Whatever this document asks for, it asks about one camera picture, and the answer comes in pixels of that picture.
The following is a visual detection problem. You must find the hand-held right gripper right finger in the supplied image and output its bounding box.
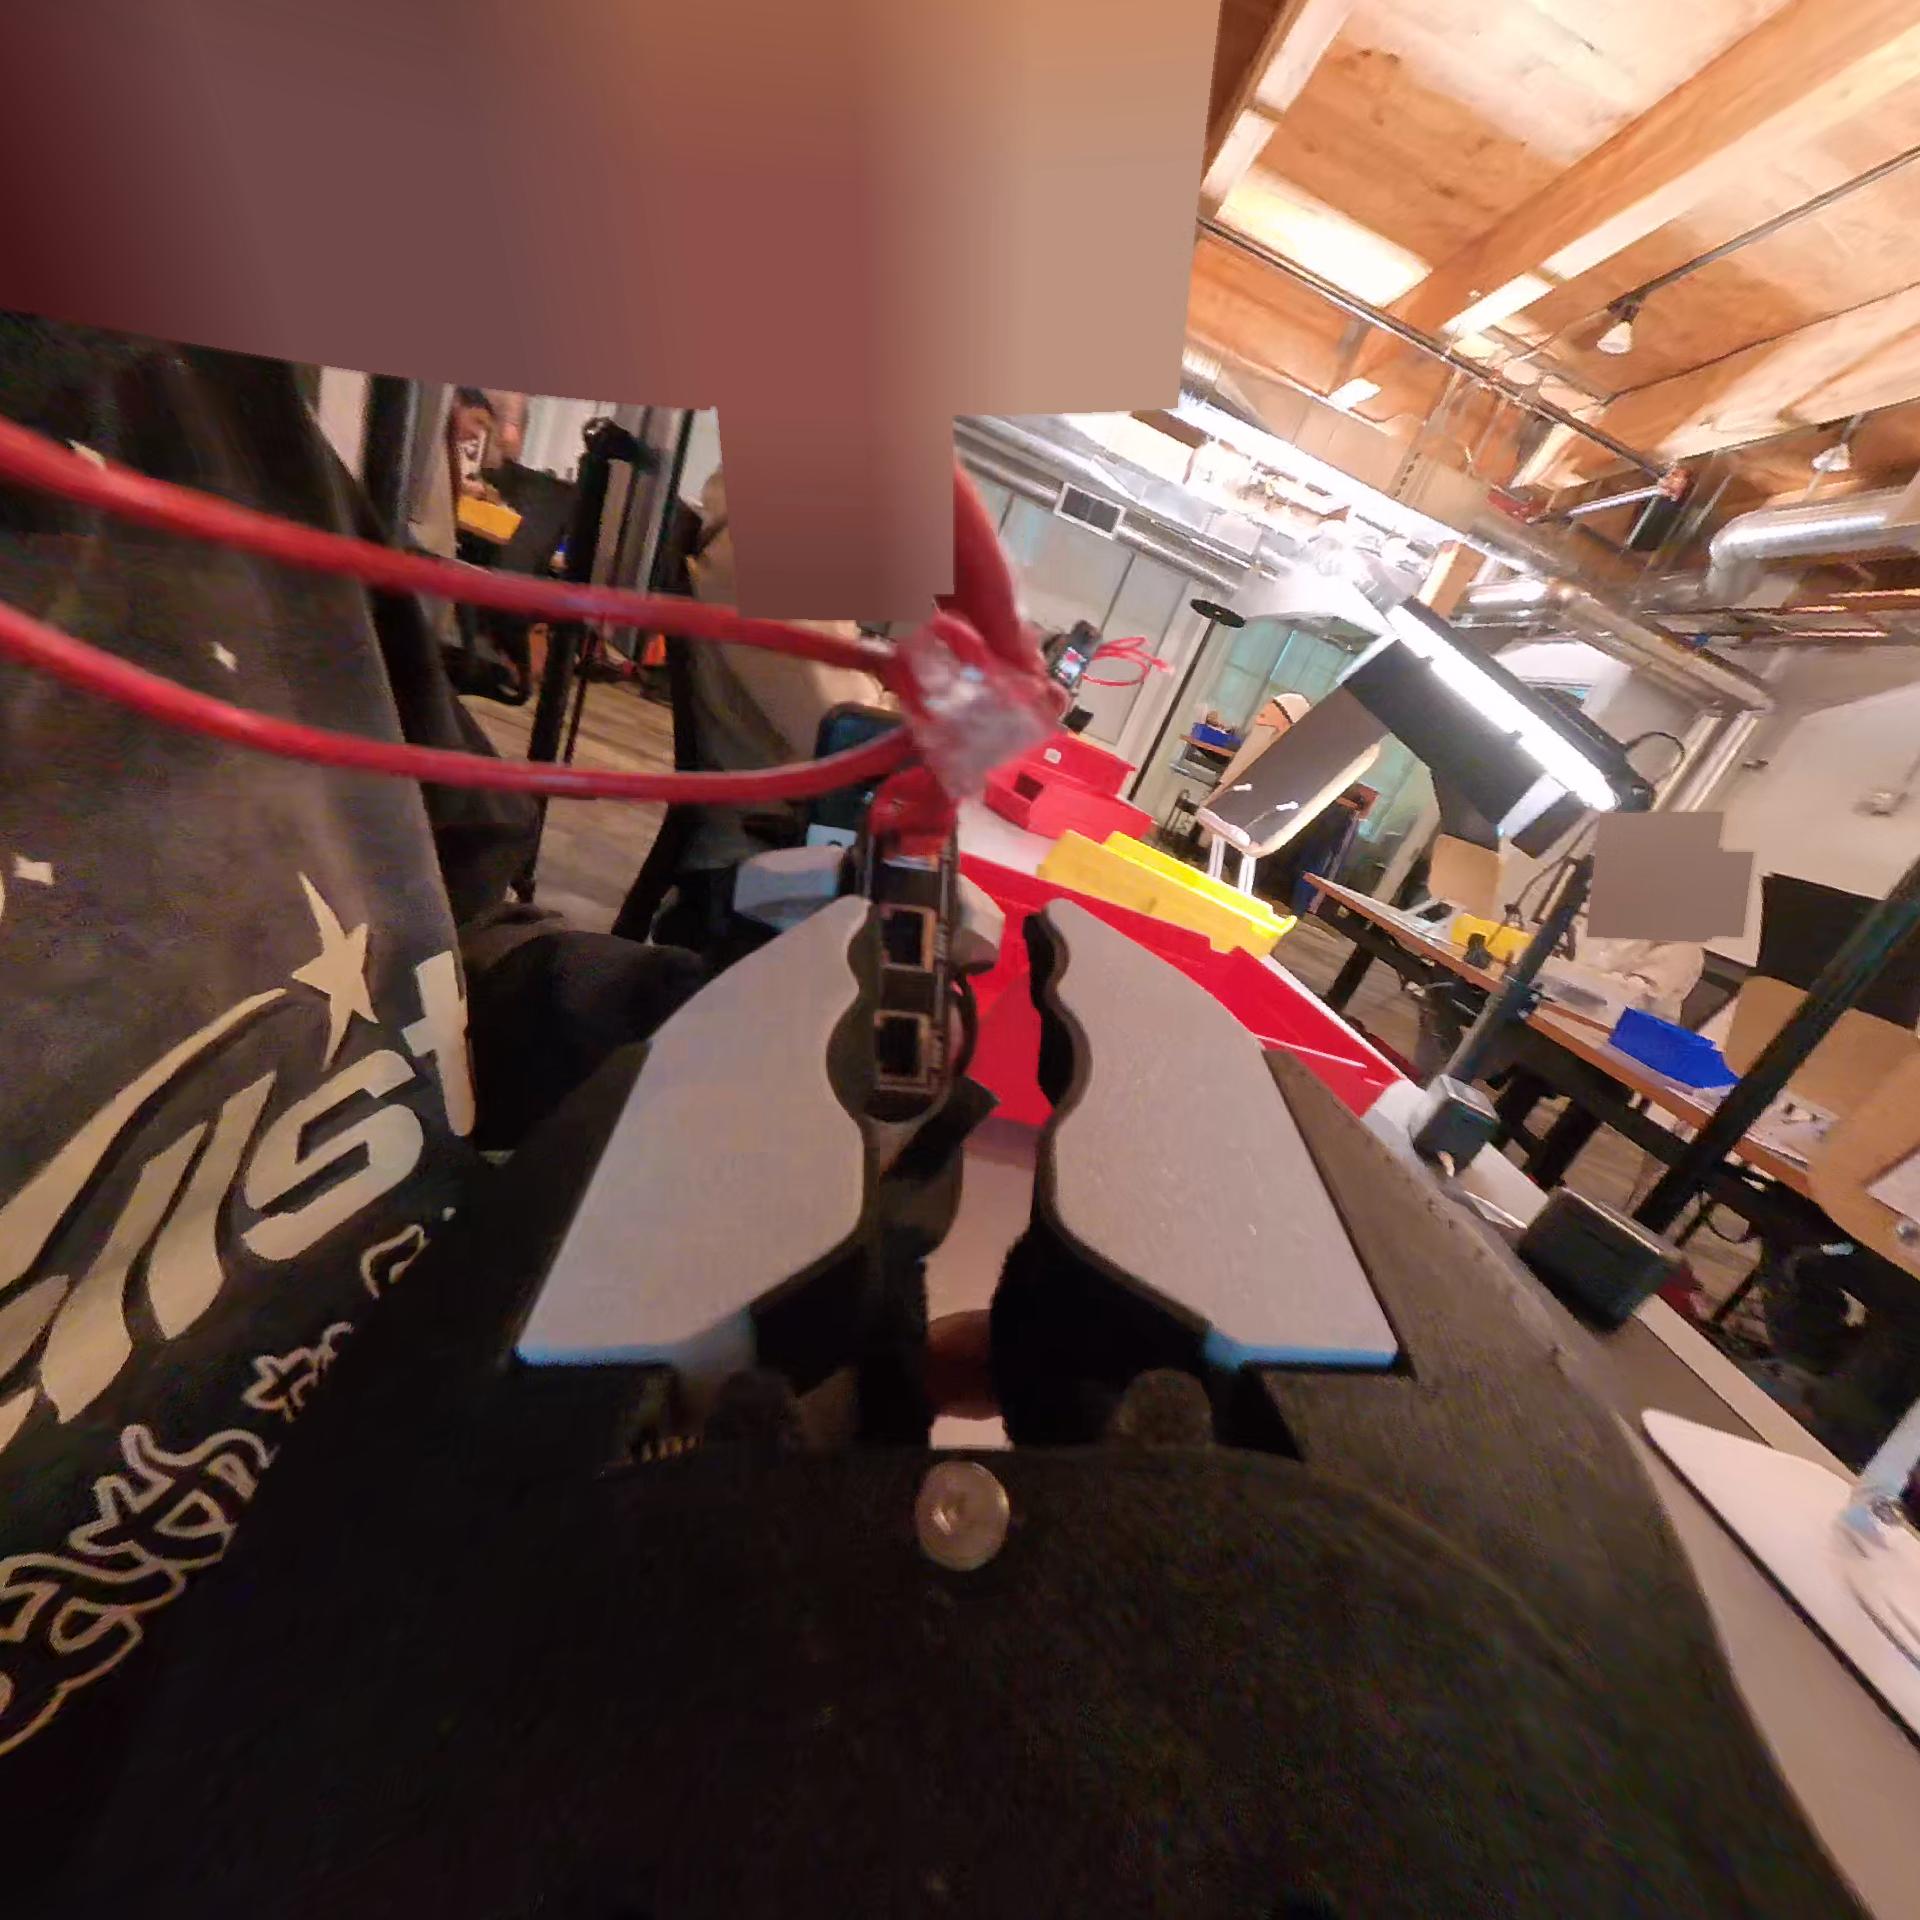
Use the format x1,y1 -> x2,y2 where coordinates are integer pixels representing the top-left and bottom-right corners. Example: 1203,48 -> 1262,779
1024,897 -> 1403,1374

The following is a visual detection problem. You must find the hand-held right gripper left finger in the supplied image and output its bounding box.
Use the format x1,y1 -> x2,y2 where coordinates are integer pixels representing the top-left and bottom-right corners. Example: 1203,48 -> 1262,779
514,895 -> 876,1368

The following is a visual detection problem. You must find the black ethernet port panel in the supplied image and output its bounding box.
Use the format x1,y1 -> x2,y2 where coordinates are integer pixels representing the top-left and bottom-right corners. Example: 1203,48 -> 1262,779
840,816 -> 995,1186

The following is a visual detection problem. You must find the large red plastic bin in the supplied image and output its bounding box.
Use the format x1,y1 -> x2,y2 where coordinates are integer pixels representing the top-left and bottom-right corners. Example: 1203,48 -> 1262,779
952,855 -> 1415,1130

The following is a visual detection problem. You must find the red ethernet cable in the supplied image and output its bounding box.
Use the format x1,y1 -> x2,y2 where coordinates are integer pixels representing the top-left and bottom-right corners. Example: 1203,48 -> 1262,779
0,416 -> 1057,865

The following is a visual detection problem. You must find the person's left forearm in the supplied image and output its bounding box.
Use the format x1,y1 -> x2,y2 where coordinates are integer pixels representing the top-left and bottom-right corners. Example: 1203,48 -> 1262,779
457,902 -> 722,1158

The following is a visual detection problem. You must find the small red plastic bin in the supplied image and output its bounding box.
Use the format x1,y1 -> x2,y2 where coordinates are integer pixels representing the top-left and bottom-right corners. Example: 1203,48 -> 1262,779
984,737 -> 1151,834

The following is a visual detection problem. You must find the wooden office desk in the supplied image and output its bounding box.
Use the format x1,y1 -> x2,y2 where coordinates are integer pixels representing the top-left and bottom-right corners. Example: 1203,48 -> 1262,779
1303,871 -> 1920,1278

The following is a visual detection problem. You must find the blue plastic bin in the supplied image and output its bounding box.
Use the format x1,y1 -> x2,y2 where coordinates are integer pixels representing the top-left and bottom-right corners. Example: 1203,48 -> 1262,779
1611,1008 -> 1743,1090

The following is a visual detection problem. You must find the studio light panel on stand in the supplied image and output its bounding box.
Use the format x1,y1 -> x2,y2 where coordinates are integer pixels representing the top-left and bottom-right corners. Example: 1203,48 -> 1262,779
1343,598 -> 1656,1169

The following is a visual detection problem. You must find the silver ventilation duct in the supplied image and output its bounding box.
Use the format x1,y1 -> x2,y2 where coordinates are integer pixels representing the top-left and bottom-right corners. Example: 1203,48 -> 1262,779
1708,492 -> 1920,607

